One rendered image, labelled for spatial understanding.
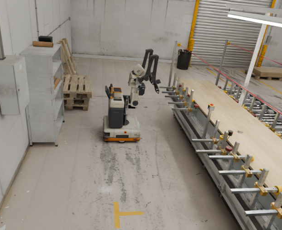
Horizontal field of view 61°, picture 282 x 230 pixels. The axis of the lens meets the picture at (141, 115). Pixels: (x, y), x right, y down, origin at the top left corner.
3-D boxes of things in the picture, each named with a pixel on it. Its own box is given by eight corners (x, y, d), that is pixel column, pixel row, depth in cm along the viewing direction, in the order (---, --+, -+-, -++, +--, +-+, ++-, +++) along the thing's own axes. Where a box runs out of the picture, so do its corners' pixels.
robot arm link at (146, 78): (150, 52, 385) (151, 54, 377) (158, 54, 389) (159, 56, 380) (142, 78, 404) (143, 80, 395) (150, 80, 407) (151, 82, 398)
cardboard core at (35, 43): (32, 41, 379) (52, 42, 384) (33, 40, 386) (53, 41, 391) (32, 46, 383) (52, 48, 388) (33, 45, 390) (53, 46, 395)
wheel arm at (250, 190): (231, 194, 216) (232, 190, 215) (229, 190, 219) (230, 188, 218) (280, 192, 225) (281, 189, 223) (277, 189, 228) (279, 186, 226)
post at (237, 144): (225, 177, 281) (237, 142, 260) (224, 175, 284) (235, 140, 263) (228, 177, 282) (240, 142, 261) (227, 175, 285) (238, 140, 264)
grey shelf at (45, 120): (29, 146, 404) (18, 53, 336) (41, 121, 483) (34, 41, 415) (57, 146, 412) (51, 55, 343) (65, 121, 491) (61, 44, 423)
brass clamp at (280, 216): (278, 219, 197) (280, 215, 194) (268, 206, 208) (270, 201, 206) (285, 218, 198) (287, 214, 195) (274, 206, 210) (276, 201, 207)
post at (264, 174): (249, 208, 236) (266, 169, 214) (248, 206, 239) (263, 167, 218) (253, 208, 236) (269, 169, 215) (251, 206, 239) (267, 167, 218)
